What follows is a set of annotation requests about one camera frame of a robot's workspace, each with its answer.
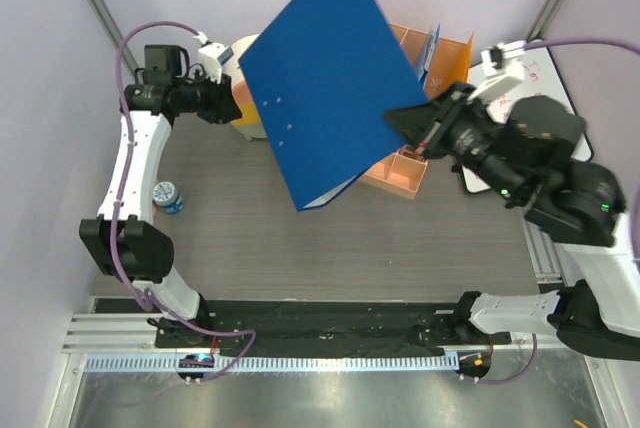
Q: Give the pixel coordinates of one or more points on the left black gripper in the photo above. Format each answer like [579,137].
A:
[225,108]

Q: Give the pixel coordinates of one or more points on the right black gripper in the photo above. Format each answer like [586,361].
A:
[415,122]

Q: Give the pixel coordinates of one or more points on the white arched drawer cabinet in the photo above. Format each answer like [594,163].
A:
[249,124]

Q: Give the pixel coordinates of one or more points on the orange desk file organizer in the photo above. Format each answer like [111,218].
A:
[401,173]

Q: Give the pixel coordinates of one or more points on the light blue thin folder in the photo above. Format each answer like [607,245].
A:
[423,63]

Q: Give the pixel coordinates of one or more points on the blue ring binder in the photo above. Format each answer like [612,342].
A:
[322,75]

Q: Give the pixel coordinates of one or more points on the orange folder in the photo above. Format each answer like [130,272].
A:
[451,63]

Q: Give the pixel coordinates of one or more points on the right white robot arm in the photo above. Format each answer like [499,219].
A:
[584,212]

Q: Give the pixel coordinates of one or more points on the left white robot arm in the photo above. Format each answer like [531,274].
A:
[121,238]

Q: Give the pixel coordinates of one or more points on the small blue-label bottle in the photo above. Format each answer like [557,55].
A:
[167,197]

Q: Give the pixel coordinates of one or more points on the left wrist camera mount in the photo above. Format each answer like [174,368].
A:
[212,56]

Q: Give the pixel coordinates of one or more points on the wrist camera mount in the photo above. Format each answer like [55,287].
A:
[503,70]
[212,56]

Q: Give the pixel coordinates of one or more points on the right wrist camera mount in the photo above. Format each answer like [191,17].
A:
[503,70]

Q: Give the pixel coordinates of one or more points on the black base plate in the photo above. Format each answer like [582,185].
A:
[343,329]

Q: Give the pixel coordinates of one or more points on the perforated cable tray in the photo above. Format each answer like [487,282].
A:
[199,363]

